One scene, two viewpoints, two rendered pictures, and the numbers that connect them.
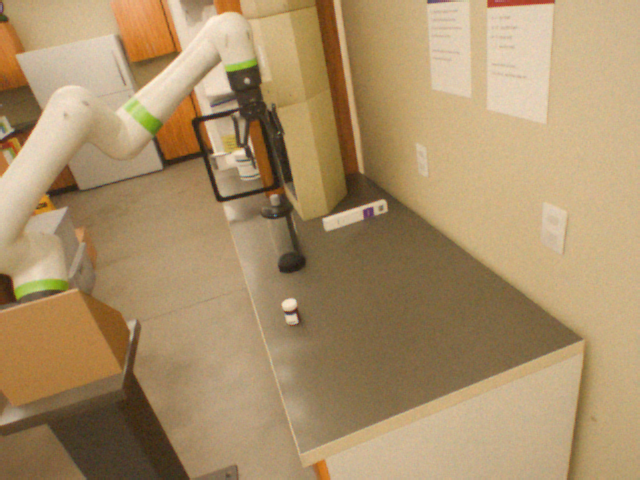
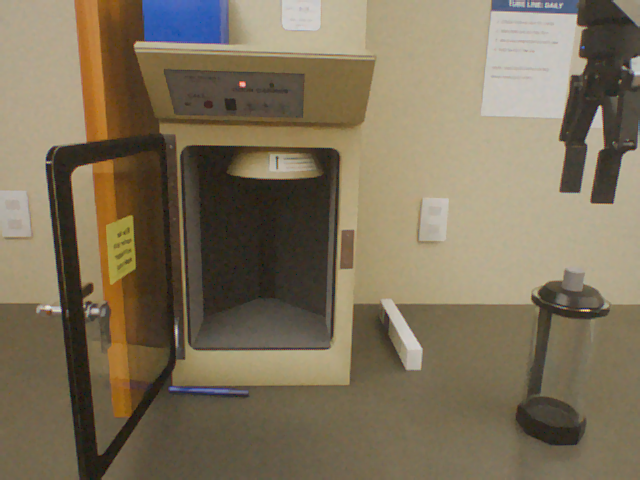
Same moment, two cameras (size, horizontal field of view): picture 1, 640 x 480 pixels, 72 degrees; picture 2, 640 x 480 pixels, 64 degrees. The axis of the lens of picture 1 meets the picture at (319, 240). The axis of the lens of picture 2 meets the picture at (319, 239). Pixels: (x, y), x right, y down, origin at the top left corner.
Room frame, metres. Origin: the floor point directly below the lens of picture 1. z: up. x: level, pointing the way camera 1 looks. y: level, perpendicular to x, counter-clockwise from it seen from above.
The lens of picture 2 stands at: (1.62, 0.89, 1.44)
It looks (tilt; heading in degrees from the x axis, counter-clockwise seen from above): 15 degrees down; 278
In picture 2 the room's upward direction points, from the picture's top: 2 degrees clockwise
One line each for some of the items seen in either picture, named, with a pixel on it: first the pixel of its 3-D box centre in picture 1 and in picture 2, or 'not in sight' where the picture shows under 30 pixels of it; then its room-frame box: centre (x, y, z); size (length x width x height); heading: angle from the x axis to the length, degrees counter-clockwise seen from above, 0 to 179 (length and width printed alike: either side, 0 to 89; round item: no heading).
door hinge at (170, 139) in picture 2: (273, 147); (172, 254); (1.97, 0.12, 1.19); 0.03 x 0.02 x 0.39; 12
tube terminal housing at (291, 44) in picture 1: (303, 115); (264, 165); (1.85, -0.04, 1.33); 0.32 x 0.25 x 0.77; 12
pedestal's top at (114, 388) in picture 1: (77, 370); not in sight; (1.04, 0.77, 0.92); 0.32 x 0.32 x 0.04; 8
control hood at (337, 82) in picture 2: (252, 92); (259, 86); (1.81, 0.14, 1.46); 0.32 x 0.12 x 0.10; 12
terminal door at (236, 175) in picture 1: (237, 155); (128, 288); (1.96, 0.28, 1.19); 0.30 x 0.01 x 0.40; 94
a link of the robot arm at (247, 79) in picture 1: (244, 78); (620, 4); (1.33, 0.11, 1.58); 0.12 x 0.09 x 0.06; 12
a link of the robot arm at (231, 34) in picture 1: (233, 40); not in sight; (1.34, 0.12, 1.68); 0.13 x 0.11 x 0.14; 18
